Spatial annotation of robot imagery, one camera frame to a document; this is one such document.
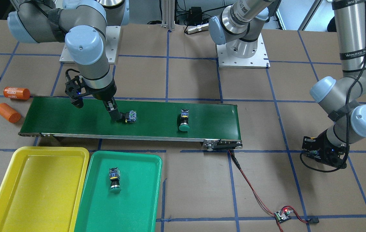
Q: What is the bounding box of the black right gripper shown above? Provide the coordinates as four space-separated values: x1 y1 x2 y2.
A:
86 79 122 121

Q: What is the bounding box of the orange cylinder with 4680 print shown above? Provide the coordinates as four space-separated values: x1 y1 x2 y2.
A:
3 86 31 100

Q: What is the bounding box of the green push button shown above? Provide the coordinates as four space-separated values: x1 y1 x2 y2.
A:
178 109 190 132
109 167 121 193

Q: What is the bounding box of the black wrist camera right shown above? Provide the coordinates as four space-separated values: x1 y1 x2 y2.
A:
65 68 85 109

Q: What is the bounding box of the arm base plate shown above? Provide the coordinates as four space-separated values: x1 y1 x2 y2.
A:
216 34 271 69
59 25 121 65

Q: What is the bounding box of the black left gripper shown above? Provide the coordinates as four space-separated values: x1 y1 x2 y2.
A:
301 130 348 169

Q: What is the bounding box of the yellow plastic tray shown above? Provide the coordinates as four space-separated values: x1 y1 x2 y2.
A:
0 146 89 232

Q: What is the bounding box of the green conveyor belt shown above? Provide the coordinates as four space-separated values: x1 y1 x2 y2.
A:
19 96 243 151

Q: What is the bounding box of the plain orange cylinder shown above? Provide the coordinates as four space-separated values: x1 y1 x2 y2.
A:
0 103 22 123

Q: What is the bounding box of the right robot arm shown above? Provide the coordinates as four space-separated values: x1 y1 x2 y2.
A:
7 0 130 121

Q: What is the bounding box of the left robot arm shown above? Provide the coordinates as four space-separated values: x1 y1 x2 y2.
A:
208 0 366 171

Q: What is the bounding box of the green plastic tray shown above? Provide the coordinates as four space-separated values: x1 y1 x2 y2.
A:
74 151 162 232

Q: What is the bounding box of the aluminium frame post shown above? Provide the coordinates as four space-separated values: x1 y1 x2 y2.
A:
160 0 176 31

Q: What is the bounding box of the small controller circuit board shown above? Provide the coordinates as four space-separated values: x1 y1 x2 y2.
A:
274 208 294 223

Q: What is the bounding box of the red black wire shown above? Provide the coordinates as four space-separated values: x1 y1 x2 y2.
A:
227 150 320 232

